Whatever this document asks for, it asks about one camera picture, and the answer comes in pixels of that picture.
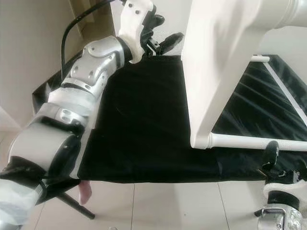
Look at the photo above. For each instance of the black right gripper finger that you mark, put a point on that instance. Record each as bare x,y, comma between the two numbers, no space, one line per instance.
271,153

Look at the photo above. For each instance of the white plastic children table top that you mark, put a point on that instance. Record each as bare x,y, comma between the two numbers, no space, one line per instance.
220,57

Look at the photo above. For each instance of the black stand bar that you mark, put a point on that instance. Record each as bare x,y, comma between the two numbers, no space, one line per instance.
259,212
76,206

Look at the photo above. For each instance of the long white strip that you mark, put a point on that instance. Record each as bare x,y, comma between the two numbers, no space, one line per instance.
285,93

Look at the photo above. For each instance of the black table cloth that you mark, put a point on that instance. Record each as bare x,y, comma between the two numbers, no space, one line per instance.
148,120

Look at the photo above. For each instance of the pink cloth item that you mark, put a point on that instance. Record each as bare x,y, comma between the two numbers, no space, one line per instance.
85,191

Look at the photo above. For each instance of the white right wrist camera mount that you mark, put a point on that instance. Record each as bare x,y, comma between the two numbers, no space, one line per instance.
285,188

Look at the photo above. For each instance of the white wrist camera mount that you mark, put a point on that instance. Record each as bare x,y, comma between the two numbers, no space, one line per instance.
285,188
134,26

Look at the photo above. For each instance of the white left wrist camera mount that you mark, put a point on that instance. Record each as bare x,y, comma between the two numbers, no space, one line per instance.
134,26

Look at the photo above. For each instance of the beige door frame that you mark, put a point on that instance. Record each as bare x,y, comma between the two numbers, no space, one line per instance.
81,9

